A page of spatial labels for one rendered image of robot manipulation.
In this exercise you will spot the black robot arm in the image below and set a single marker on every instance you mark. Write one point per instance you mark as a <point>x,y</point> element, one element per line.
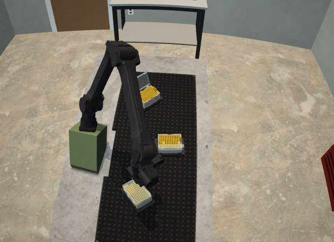
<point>125,57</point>

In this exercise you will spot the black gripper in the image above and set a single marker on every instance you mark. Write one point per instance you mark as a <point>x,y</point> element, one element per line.
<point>134,176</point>

